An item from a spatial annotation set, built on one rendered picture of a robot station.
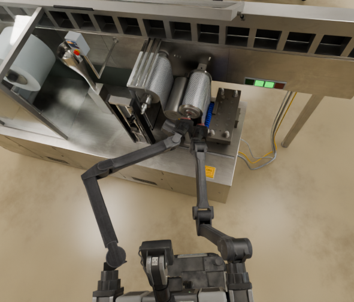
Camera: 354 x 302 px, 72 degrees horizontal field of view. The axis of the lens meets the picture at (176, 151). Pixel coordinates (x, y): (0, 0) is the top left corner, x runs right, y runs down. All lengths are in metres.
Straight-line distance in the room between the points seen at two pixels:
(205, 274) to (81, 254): 1.25
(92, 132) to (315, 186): 2.13
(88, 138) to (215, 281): 1.52
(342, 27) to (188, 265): 1.90
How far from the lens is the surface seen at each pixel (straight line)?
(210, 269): 2.23
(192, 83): 1.52
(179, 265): 2.28
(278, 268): 2.58
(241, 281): 1.03
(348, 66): 1.60
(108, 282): 1.09
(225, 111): 1.73
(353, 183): 2.93
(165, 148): 1.23
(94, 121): 2.06
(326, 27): 1.41
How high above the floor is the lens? 2.51
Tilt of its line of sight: 66 degrees down
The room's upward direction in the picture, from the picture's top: 19 degrees counter-clockwise
